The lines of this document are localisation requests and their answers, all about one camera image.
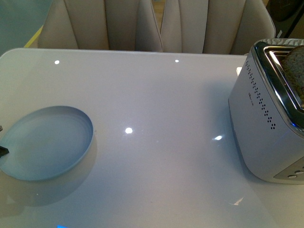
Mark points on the white round plate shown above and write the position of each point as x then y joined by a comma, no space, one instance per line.
46,143

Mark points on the slice of brown bread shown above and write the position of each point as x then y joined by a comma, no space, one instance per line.
293,66

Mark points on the beige chair on left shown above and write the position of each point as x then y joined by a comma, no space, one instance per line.
101,25

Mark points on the beige chair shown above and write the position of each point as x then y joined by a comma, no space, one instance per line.
214,26
101,25

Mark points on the beige chair on right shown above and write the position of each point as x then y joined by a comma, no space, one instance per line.
214,26

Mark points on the white and chrome toaster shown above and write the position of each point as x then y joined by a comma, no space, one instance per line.
267,113

